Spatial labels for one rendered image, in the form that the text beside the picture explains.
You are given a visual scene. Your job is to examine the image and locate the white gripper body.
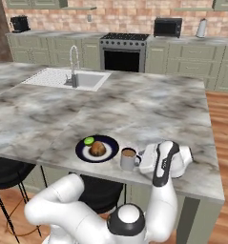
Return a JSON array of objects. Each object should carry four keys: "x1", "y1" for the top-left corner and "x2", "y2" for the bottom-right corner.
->
[{"x1": 138, "y1": 142, "x2": 160, "y2": 175}]

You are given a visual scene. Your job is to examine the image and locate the grey mug of coffee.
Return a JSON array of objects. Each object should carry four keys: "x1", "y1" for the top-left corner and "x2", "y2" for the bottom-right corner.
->
[{"x1": 119, "y1": 147, "x2": 142, "y2": 173}]

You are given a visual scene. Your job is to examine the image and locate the dark blue plate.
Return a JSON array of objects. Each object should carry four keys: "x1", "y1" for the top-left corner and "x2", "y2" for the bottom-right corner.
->
[{"x1": 74, "y1": 134, "x2": 120, "y2": 164}]

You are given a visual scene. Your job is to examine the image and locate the black coffee machine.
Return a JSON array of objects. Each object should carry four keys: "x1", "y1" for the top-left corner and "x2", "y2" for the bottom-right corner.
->
[{"x1": 10, "y1": 14, "x2": 31, "y2": 34}]

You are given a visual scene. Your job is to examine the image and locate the brown pastry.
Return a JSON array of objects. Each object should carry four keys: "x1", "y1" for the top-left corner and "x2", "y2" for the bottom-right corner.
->
[{"x1": 88, "y1": 140, "x2": 107, "y2": 157}]

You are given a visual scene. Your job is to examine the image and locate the black bar stool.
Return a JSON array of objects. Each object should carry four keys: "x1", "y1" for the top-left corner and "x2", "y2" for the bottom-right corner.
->
[
  {"x1": 0, "y1": 155, "x2": 44, "y2": 244},
  {"x1": 69, "y1": 173, "x2": 127, "y2": 214}
]

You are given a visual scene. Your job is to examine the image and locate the green lime slice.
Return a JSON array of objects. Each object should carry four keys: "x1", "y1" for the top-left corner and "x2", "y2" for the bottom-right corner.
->
[{"x1": 83, "y1": 136, "x2": 95, "y2": 147}]

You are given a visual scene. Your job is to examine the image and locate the green island cabinet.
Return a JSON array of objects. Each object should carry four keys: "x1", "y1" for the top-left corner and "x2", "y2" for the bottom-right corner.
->
[{"x1": 21, "y1": 164, "x2": 226, "y2": 244}]

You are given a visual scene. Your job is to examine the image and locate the white sink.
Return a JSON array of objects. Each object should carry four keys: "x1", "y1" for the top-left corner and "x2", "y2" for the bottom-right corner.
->
[{"x1": 21, "y1": 67, "x2": 113, "y2": 92}]

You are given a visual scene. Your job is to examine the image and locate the green base cupboards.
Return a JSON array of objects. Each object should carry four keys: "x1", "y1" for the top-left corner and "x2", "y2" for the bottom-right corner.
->
[
  {"x1": 144, "y1": 39, "x2": 228, "y2": 94},
  {"x1": 5, "y1": 32, "x2": 102, "y2": 71}
]

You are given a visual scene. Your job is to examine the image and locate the steel range oven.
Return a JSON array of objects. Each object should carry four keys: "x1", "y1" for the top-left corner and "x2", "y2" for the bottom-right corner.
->
[{"x1": 98, "y1": 31, "x2": 151, "y2": 73}]

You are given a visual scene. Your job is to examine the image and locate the silver tap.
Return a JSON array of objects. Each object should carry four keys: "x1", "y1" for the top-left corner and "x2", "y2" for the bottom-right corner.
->
[{"x1": 64, "y1": 45, "x2": 81, "y2": 89}]

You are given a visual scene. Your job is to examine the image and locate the black toaster oven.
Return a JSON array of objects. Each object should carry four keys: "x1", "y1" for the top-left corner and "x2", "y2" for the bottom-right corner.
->
[{"x1": 153, "y1": 16, "x2": 183, "y2": 39}]

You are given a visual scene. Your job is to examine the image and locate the green wall shelf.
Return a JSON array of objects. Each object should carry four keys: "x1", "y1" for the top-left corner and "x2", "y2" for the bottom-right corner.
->
[
  {"x1": 174, "y1": 7, "x2": 215, "y2": 13},
  {"x1": 59, "y1": 6, "x2": 98, "y2": 11}
]

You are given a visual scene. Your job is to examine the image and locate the green wall cupboard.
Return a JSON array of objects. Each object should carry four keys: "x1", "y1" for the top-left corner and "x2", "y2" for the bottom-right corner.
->
[
  {"x1": 212, "y1": 0, "x2": 228, "y2": 12},
  {"x1": 5, "y1": 0, "x2": 69, "y2": 10}
]

